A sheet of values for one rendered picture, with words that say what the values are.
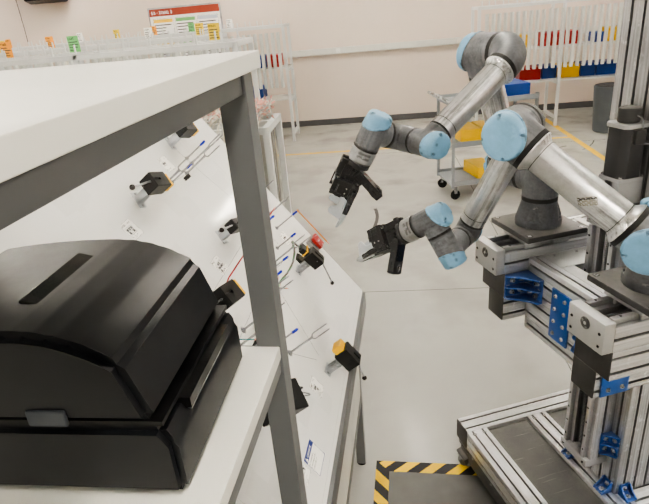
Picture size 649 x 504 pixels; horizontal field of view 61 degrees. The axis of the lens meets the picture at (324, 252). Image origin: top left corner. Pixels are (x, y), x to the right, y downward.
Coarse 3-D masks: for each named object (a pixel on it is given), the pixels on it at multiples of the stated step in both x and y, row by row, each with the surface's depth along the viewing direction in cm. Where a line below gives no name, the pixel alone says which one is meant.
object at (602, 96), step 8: (600, 88) 738; (608, 88) 730; (600, 96) 742; (608, 96) 734; (600, 104) 745; (608, 104) 738; (600, 112) 749; (608, 112) 742; (592, 120) 771; (600, 120) 753; (608, 120) 747; (592, 128) 772; (600, 128) 757
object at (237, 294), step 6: (228, 282) 127; (234, 282) 129; (222, 288) 124; (228, 288) 125; (234, 288) 127; (216, 294) 124; (222, 294) 123; (228, 294) 125; (234, 294) 126; (240, 294) 128; (222, 300) 124; (228, 300) 123; (234, 300) 124; (228, 306) 124
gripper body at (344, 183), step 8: (344, 160) 161; (336, 168) 166; (344, 168) 162; (352, 168) 164; (360, 168) 160; (368, 168) 162; (336, 176) 164; (344, 176) 163; (352, 176) 163; (336, 184) 164; (344, 184) 163; (352, 184) 163; (360, 184) 165; (336, 192) 164; (344, 192) 165; (352, 192) 164
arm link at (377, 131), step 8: (368, 112) 155; (376, 112) 154; (384, 112) 157; (368, 120) 154; (376, 120) 153; (384, 120) 153; (360, 128) 157; (368, 128) 154; (376, 128) 153; (384, 128) 154; (392, 128) 157; (360, 136) 156; (368, 136) 155; (376, 136) 155; (384, 136) 156; (392, 136) 157; (360, 144) 157; (368, 144) 156; (376, 144) 156; (384, 144) 158; (368, 152) 157; (376, 152) 159
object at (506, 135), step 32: (512, 128) 131; (544, 128) 133; (512, 160) 136; (544, 160) 132; (576, 160) 132; (576, 192) 130; (608, 192) 128; (608, 224) 128; (640, 224) 124; (640, 256) 124
